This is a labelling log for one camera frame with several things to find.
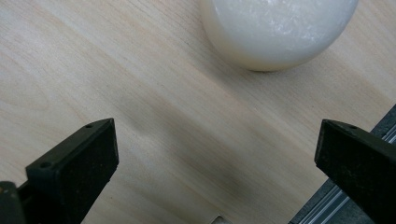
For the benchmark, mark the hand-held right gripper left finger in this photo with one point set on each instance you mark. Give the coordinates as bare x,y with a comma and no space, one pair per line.
74,174

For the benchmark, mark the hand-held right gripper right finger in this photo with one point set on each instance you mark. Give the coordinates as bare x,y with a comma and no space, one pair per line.
358,168

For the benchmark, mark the aluminium table edge rail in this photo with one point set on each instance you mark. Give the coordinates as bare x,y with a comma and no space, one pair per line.
336,202

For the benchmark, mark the white bowl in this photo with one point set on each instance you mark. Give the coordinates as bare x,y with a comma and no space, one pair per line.
274,31

